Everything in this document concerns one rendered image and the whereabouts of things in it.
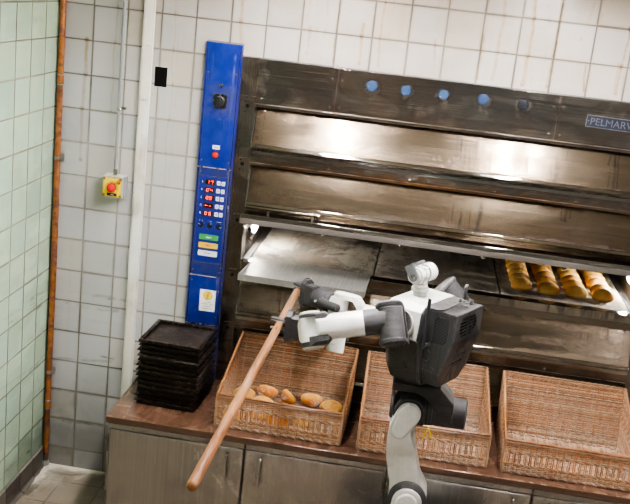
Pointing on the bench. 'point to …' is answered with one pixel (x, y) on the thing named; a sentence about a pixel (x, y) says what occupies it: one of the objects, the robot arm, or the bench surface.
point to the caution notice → (207, 300)
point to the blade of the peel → (258, 271)
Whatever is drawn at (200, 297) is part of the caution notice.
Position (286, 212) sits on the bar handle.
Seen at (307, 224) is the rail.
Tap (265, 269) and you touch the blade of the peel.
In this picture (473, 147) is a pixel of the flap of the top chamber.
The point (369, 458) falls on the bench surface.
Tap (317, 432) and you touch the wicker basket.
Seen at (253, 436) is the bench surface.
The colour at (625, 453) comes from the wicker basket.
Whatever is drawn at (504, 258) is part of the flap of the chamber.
